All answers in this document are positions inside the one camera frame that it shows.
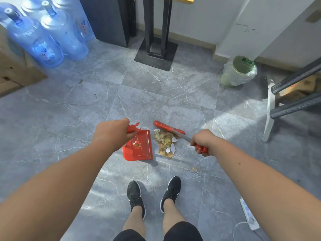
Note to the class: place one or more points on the person's left hand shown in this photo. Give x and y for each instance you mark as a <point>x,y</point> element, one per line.
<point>112,134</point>

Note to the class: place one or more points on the person's right hand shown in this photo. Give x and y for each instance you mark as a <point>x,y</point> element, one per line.
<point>204,140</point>

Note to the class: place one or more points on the person's right fingers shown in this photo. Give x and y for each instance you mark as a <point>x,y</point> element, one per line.
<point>198,148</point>

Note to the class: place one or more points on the person's left thumb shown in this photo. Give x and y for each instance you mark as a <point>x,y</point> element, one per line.
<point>132,135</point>

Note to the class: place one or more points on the red plastic dustpan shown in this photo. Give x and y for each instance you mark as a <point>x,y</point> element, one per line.
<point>138,146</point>

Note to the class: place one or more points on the red hand broom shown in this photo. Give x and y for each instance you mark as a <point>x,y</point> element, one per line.
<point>173,131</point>

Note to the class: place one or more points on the person's left forearm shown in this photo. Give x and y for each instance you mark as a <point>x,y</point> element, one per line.
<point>50,193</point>

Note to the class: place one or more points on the person's right forearm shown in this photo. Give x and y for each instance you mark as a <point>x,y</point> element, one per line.
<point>265,195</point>

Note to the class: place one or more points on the small food scrap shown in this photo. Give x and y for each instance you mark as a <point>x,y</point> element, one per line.
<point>193,169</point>

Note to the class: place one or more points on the pile of food scraps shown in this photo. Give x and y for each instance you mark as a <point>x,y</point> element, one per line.
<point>165,144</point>

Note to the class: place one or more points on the person's right black shoe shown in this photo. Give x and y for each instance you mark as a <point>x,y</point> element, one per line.
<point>171,192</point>

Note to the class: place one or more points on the person's black shoe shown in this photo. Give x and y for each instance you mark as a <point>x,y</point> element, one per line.
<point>135,197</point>
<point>171,192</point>

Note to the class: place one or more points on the person's left black shoe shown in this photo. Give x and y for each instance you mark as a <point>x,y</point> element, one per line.
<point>135,197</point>

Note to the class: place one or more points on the person's right leg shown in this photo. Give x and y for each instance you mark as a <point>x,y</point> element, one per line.
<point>171,214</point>

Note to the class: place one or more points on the person's leg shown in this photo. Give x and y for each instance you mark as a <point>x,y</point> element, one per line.
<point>134,220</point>
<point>171,214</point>

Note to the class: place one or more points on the white power strip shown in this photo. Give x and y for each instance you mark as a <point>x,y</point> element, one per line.
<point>248,214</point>

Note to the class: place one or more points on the person's left leg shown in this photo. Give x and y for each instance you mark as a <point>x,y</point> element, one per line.
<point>134,220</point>

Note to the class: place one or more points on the green bin with plastic bag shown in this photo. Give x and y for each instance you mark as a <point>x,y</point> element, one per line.
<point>239,71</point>

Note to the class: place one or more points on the black shorts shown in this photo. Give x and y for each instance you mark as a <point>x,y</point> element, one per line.
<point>160,233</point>

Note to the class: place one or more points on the black metal table stand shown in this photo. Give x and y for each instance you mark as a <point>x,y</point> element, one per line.
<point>156,37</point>

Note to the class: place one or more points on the white chair with black bars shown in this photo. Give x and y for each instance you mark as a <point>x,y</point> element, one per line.
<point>288,97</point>

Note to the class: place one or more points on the dark grey cabinet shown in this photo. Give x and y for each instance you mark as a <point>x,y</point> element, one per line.
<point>107,18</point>

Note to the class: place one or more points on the blue water jug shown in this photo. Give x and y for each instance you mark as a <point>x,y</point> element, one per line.
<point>62,35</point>
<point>30,37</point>
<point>76,17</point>
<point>32,6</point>

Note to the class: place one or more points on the cardboard box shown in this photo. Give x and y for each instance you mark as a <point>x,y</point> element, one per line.
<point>304,86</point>

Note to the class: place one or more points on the wooden crate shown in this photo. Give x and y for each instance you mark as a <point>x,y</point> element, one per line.
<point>15,70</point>

